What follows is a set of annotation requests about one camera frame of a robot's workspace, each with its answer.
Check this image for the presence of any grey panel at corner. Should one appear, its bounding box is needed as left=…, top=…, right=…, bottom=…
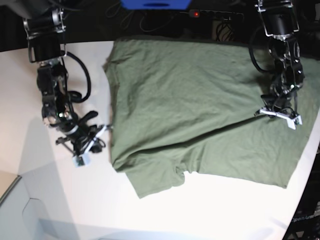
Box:
left=0, top=176, right=46, bottom=240

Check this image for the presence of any green t-shirt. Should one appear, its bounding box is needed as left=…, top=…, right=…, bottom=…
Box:
left=104, top=39, right=320, bottom=198

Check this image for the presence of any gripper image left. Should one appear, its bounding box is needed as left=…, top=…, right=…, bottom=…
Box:
left=55, top=111, right=113, bottom=157

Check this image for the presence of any blue box at top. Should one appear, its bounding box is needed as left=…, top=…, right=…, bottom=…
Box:
left=120, top=0, right=191, bottom=10

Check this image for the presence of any black power strip red light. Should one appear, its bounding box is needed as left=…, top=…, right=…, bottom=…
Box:
left=188, top=9, right=245, bottom=21

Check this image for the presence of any black cable image right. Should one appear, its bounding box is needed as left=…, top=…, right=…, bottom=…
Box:
left=249, top=27, right=273, bottom=75

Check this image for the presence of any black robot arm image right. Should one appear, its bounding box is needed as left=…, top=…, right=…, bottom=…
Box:
left=252, top=0, right=305, bottom=119

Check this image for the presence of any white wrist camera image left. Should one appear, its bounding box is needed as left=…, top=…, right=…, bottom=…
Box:
left=72, top=124, right=107, bottom=168

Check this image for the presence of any black cable image left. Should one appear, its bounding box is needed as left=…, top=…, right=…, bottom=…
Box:
left=64, top=51, right=92, bottom=104

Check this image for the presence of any black cable image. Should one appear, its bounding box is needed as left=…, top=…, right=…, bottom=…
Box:
left=64, top=51, right=92, bottom=104
left=249, top=27, right=273, bottom=75

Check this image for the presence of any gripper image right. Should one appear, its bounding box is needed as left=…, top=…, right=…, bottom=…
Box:
left=259, top=91, right=299, bottom=117

